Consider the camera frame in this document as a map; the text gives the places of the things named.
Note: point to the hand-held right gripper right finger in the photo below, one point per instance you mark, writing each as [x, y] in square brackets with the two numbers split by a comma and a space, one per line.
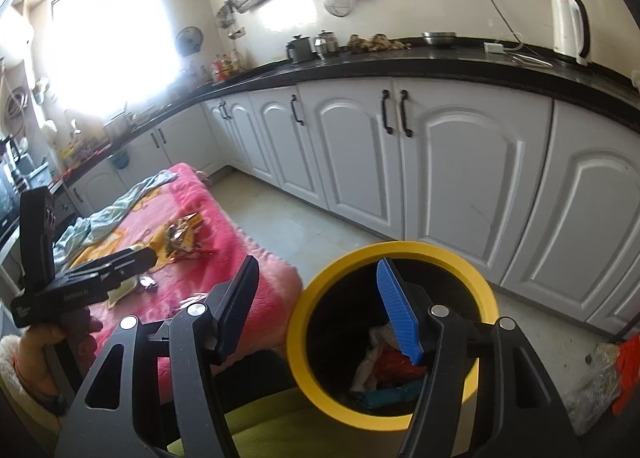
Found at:
[400, 318]

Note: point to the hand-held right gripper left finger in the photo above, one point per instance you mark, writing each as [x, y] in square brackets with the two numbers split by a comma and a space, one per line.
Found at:
[235, 308]

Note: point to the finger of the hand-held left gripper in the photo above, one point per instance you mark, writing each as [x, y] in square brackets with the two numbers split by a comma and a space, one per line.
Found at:
[132, 260]

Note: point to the purple wrapper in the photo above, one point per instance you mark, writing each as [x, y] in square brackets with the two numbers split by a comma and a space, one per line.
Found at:
[147, 282]

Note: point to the red mesh item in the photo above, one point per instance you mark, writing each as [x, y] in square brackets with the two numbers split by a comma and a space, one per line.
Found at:
[395, 363]

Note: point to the shiny printed snack wrapper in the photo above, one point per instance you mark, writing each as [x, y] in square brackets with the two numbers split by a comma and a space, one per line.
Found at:
[182, 235]

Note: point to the blue towel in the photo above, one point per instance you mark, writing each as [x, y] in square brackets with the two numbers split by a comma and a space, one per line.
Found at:
[390, 394]

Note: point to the yellow trash bin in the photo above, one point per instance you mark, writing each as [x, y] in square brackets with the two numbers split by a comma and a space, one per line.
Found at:
[312, 295]

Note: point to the person's left forearm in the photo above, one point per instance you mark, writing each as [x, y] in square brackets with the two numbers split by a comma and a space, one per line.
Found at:
[12, 378]

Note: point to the person's left hand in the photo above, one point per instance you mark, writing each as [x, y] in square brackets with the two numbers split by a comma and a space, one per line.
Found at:
[42, 358]

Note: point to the light blue cloth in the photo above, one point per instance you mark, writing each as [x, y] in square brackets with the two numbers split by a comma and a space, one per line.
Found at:
[100, 223]

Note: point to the black cloth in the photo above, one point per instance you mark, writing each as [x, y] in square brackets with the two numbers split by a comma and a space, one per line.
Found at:
[260, 378]

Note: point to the pink printed blanket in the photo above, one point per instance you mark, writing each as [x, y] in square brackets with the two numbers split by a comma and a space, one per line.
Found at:
[225, 233]

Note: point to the blue hanging bin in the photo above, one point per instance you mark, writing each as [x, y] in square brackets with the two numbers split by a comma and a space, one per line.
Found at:
[119, 161]

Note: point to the steel cooking pot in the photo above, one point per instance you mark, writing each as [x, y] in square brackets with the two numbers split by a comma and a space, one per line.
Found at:
[116, 126]

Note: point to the lime green fleece garment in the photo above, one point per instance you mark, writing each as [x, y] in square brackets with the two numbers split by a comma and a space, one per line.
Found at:
[300, 433]

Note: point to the white base cabinets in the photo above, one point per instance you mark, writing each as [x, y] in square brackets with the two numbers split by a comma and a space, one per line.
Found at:
[450, 178]

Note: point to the clear bag of vegetables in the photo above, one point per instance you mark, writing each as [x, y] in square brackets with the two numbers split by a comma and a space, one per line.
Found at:
[592, 388]

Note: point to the white water heater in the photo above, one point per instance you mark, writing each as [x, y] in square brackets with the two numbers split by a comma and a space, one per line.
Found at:
[15, 41]

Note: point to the group of condiment bottles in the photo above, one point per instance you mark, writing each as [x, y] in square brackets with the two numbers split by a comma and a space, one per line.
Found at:
[224, 67]

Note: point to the kitchen window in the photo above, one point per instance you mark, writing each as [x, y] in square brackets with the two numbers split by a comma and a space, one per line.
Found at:
[120, 33]

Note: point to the red plastic shopping bag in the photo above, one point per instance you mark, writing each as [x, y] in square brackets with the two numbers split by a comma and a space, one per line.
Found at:
[629, 373]

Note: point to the black kitchen countertop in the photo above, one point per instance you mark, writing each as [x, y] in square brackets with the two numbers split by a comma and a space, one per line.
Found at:
[400, 66]

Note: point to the hanging tools beside hood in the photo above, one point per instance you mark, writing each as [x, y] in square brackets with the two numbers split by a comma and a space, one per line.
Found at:
[230, 21]

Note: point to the pile of ginger roots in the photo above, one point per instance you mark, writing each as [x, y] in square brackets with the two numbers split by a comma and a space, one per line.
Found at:
[377, 43]

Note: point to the steel bowl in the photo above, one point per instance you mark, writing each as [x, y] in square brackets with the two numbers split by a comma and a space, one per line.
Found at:
[440, 39]

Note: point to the white charger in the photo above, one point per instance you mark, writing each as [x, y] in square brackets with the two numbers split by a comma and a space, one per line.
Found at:
[492, 47]

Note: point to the white electric kettle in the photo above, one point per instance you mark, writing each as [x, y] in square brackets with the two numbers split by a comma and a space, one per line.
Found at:
[567, 31]

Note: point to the wall fan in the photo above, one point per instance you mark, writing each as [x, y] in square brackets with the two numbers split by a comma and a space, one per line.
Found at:
[189, 41]

